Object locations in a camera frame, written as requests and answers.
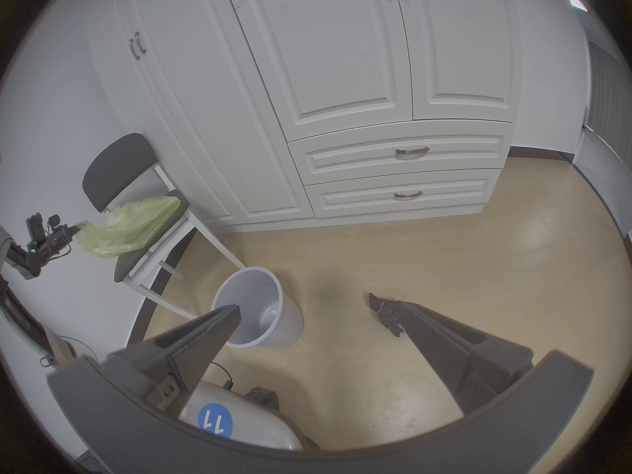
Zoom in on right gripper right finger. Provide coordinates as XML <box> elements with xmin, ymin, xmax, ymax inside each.
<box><xmin>402</xmin><ymin>302</ymin><xmax>535</xmax><ymax>417</ymax></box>

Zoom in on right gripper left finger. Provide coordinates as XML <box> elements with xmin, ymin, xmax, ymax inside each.
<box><xmin>106</xmin><ymin>305</ymin><xmax>242</xmax><ymax>418</ymax></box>

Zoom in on black plastic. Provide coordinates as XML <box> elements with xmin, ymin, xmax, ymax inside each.
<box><xmin>368</xmin><ymin>293</ymin><xmax>408</xmax><ymax>339</ymax></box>

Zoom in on yellow plastic bag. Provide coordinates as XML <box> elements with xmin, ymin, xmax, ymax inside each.
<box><xmin>76</xmin><ymin>197</ymin><xmax>181</xmax><ymax>259</ymax></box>

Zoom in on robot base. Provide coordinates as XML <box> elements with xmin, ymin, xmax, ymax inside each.
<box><xmin>179</xmin><ymin>381</ymin><xmax>319</xmax><ymax>452</ymax></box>

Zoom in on white trash bin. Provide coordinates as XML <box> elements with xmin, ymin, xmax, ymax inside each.
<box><xmin>211</xmin><ymin>266</ymin><xmax>304</xmax><ymax>349</ymax></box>

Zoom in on white chair grey cushions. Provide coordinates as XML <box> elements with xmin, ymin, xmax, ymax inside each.
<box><xmin>81</xmin><ymin>133</ymin><xmax>248</xmax><ymax>321</ymax></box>

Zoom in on white wardrobe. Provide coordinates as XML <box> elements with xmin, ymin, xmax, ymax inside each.
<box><xmin>86</xmin><ymin>0</ymin><xmax>524</xmax><ymax>226</ymax></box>

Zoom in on grey curtain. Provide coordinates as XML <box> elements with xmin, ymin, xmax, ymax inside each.
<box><xmin>588</xmin><ymin>40</ymin><xmax>630</xmax><ymax>139</ymax></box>

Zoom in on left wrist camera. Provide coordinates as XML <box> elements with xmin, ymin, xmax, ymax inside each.
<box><xmin>26</xmin><ymin>213</ymin><xmax>62</xmax><ymax>248</ymax></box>

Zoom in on black cable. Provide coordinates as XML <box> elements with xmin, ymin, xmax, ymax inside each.
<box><xmin>210</xmin><ymin>361</ymin><xmax>235</xmax><ymax>392</ymax></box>

